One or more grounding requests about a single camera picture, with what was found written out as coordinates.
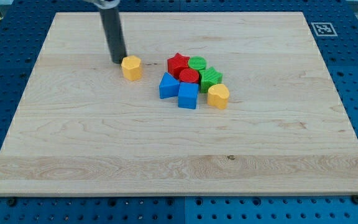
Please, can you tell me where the yellow hexagon block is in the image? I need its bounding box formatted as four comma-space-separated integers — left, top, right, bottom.
121, 55, 142, 81

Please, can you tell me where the green star block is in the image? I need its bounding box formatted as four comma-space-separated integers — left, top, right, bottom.
200, 67, 223, 93

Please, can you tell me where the red star block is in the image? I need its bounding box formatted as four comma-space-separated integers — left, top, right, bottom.
167, 53, 190, 80

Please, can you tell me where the blue cube block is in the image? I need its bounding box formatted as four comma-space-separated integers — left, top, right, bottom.
178, 82, 199, 110

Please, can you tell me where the blue triangle block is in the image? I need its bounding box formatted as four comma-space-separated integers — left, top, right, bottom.
158, 72, 180, 99

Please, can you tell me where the red cylinder block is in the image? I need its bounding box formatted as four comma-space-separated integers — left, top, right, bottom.
179, 68, 200, 83

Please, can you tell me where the yellow heart block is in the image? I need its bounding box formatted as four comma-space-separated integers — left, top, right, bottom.
207, 83, 230, 110

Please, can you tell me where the green cylinder block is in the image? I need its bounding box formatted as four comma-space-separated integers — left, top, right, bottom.
188, 56, 207, 71

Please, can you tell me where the wooden board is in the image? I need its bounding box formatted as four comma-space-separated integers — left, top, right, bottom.
0, 12, 358, 197

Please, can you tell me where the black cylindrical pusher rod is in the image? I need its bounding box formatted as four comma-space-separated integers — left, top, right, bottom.
99, 7, 127, 64

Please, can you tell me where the white fiducial marker tag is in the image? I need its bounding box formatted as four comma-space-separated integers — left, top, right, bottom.
311, 22, 337, 37

